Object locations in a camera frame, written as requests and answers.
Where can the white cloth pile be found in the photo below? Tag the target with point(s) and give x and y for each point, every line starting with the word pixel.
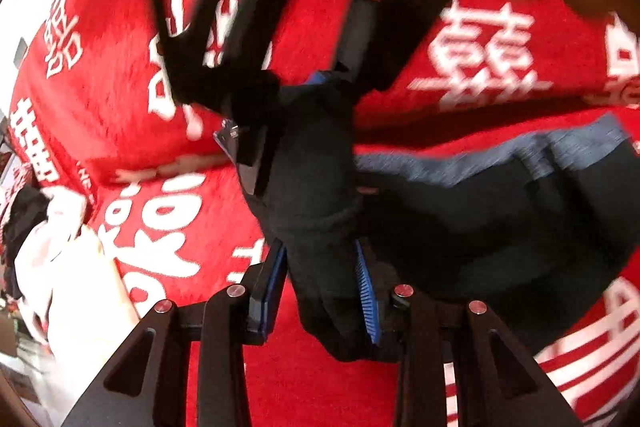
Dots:
pixel 72 289

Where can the red sofa seat cover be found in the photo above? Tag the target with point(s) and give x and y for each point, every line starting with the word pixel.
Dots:
pixel 185 237

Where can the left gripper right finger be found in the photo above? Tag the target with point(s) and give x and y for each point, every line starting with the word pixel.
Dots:
pixel 453 360

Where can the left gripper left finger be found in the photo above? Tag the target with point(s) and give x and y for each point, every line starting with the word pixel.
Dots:
pixel 145 382

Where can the black pants grey waistband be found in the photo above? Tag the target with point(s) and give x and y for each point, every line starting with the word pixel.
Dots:
pixel 536 227

